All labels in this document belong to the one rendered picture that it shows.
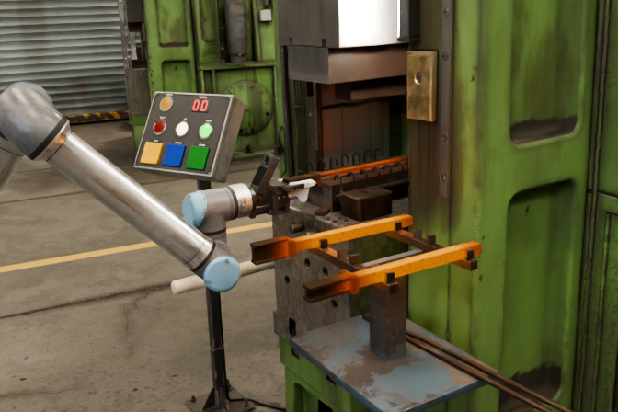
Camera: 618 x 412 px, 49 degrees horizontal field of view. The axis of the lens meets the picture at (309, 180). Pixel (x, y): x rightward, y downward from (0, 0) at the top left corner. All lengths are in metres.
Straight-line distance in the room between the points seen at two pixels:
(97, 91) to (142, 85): 2.88
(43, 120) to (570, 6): 1.31
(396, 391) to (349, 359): 0.17
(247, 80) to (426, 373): 5.49
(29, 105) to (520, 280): 1.31
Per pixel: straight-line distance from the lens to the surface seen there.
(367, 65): 1.91
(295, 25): 1.95
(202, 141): 2.26
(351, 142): 2.24
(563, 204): 2.01
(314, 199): 1.97
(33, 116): 1.54
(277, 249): 1.51
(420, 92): 1.74
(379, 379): 1.53
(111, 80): 9.84
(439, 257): 1.44
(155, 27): 6.70
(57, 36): 9.73
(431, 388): 1.50
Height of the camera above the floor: 1.48
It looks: 14 degrees down
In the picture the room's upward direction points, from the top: 2 degrees counter-clockwise
